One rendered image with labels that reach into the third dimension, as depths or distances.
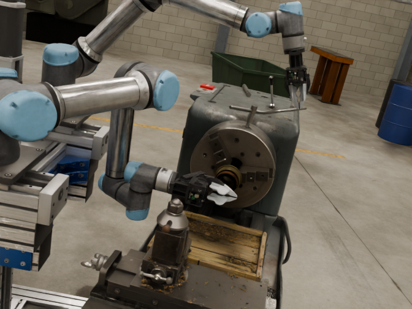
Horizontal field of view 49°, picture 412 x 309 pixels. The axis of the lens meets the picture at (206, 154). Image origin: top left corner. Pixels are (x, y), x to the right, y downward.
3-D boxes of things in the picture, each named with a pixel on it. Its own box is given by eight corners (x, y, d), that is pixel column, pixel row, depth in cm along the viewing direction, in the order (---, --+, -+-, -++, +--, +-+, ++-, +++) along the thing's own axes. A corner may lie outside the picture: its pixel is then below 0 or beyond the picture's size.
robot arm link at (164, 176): (160, 185, 150) (164, 162, 147) (173, 188, 149) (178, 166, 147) (154, 194, 143) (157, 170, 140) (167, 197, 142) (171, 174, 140)
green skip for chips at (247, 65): (200, 103, 727) (210, 51, 699) (252, 110, 760) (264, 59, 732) (228, 131, 609) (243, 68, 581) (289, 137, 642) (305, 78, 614)
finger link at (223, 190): (235, 203, 139) (206, 195, 140) (237, 195, 145) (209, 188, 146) (236, 194, 138) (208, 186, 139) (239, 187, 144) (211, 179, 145)
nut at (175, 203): (168, 206, 113) (171, 194, 112) (184, 210, 112) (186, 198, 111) (164, 213, 109) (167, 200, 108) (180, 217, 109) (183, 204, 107)
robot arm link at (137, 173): (129, 178, 152) (132, 155, 149) (160, 187, 150) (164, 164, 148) (120, 187, 144) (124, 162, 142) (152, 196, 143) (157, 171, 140)
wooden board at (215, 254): (170, 216, 169) (171, 206, 167) (264, 241, 164) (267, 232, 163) (144, 257, 141) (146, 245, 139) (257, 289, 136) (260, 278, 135)
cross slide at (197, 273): (116, 256, 127) (119, 242, 126) (265, 298, 122) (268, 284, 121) (91, 290, 112) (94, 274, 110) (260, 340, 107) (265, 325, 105)
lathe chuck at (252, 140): (185, 183, 181) (208, 110, 170) (259, 210, 178) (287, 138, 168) (179, 191, 173) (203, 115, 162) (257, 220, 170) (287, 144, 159)
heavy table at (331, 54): (299, 86, 1105) (310, 45, 1072) (316, 89, 1112) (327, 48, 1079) (321, 102, 955) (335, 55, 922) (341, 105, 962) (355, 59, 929)
